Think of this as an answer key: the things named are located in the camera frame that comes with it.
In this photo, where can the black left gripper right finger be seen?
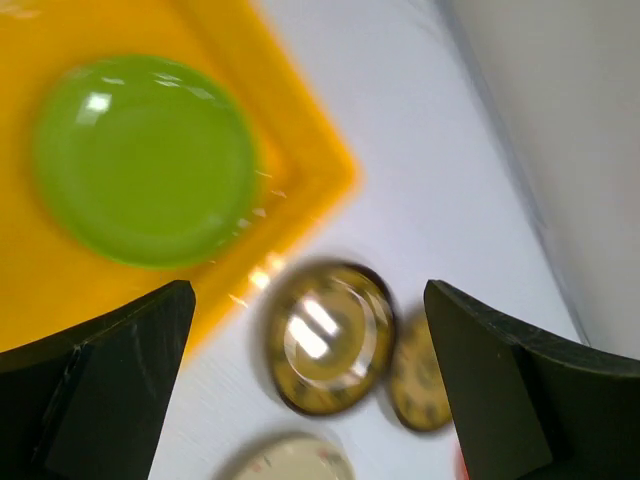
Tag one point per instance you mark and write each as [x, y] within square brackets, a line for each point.
[529, 404]

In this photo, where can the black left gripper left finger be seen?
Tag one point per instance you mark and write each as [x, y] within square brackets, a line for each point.
[89, 402]

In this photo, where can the yellow brown patterned plate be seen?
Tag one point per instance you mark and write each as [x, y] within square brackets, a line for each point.
[416, 388]
[329, 330]

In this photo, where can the green plastic plate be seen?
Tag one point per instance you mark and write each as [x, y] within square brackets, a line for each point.
[144, 160]

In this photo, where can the yellow plastic bin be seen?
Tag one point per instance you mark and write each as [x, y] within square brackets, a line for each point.
[49, 281]

